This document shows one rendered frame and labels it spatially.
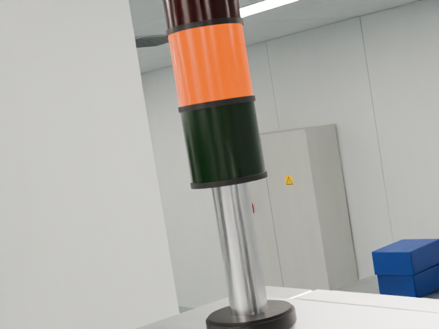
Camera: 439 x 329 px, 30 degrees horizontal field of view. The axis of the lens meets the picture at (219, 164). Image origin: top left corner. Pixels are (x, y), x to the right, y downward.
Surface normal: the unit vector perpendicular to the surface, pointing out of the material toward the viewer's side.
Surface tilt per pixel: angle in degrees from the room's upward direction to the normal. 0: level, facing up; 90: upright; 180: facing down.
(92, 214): 90
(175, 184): 90
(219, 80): 90
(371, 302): 0
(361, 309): 0
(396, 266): 90
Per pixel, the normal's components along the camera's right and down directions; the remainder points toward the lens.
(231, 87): 0.44, -0.02
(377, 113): -0.76, 0.15
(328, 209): 0.63, -0.06
